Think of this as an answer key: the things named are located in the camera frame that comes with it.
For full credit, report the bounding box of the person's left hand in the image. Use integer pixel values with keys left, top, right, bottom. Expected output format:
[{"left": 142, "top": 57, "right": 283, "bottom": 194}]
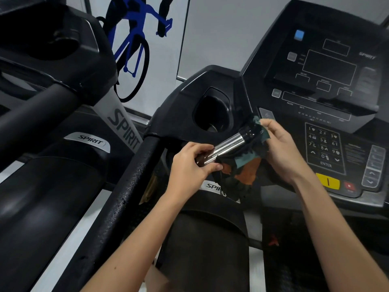
[{"left": 165, "top": 142, "right": 224, "bottom": 208}]

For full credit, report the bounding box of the person's right hand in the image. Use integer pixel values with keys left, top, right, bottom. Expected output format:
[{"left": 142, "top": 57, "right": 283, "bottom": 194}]
[{"left": 260, "top": 118, "right": 308, "bottom": 186}]

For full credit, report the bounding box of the chrome treadmill grip bar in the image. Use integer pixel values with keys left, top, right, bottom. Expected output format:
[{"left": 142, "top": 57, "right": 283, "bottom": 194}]
[{"left": 195, "top": 122, "right": 262, "bottom": 167}]

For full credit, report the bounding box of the teal and orange cleaning cloth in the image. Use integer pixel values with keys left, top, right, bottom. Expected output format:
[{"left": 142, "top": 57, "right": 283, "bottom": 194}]
[{"left": 216, "top": 115, "right": 271, "bottom": 193}]

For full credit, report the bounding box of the person's left forearm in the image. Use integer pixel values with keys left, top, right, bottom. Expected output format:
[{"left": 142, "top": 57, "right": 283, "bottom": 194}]
[{"left": 80, "top": 193, "right": 199, "bottom": 292}]

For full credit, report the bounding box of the person's right forearm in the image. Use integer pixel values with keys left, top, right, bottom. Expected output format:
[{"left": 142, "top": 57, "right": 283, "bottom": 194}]
[{"left": 291, "top": 170, "right": 389, "bottom": 292}]

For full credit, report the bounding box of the black treadmill with keypad console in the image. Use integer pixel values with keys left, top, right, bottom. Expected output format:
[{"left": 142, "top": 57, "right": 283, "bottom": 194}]
[{"left": 53, "top": 0, "right": 389, "bottom": 292}]

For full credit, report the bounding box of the yellow treadmill safety key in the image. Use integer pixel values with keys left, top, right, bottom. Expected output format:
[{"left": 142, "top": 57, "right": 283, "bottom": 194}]
[{"left": 315, "top": 172, "right": 341, "bottom": 190}]

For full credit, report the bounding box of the black treadmill console panel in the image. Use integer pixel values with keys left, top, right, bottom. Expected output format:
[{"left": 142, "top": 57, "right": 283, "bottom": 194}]
[{"left": 240, "top": 0, "right": 389, "bottom": 210}]

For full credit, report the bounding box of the black foam treadmill handrail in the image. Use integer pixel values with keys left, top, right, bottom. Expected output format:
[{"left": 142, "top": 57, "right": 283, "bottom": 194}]
[{"left": 53, "top": 134, "right": 166, "bottom": 292}]

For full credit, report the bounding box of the black treadmill with grey upright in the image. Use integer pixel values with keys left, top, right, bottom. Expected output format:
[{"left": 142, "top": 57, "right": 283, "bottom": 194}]
[{"left": 0, "top": 0, "right": 144, "bottom": 292}]

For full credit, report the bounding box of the blue cyclist wall graphic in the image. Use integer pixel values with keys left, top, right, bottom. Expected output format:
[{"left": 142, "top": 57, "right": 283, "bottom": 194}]
[{"left": 88, "top": 0, "right": 191, "bottom": 118}]

